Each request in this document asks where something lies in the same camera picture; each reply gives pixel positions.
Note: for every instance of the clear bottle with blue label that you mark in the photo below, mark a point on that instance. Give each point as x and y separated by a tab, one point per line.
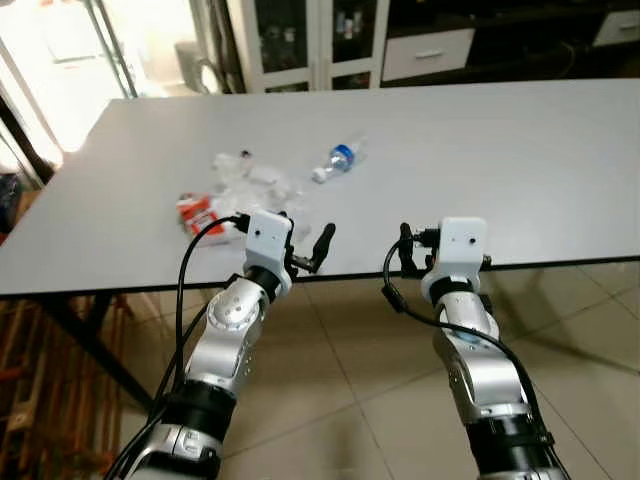
340	158

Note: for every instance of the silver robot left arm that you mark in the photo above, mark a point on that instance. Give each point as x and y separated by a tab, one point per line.
225	340

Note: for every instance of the clear bubble wrap sheet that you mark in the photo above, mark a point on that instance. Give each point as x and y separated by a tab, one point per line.
255	190

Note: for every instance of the red and white package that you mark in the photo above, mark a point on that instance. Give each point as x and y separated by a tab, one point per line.
197	212

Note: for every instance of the white table with black legs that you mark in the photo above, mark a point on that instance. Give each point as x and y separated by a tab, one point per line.
480	170

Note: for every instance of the black standing fan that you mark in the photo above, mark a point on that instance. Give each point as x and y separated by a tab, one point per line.
205	75

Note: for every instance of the white glass door cabinet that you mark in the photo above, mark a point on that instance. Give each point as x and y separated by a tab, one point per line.
320	40

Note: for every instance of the white drawer front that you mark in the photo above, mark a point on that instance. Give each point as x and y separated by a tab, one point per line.
618	28
430	55

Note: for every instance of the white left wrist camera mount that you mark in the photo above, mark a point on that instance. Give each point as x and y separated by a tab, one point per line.
268	235

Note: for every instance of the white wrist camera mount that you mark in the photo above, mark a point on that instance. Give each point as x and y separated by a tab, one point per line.
462	242
268	235

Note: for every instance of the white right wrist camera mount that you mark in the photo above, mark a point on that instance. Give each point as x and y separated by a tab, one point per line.
462	242

